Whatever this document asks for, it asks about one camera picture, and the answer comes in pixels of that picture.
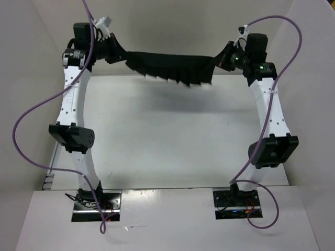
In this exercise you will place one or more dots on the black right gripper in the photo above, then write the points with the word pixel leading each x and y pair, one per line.
pixel 223 62

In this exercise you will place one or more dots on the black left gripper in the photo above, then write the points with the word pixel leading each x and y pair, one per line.
pixel 118 53

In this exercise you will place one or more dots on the black pleated skirt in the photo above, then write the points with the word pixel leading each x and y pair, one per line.
pixel 186 69

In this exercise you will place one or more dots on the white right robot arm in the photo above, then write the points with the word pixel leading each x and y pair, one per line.
pixel 276 143

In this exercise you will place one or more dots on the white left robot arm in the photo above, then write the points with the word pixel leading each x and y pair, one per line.
pixel 78 59

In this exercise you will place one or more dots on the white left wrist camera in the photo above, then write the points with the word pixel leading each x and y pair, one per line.
pixel 102 25

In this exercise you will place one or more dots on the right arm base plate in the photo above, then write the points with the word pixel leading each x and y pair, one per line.
pixel 234 204

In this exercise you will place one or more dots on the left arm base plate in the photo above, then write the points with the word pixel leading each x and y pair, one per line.
pixel 85 210

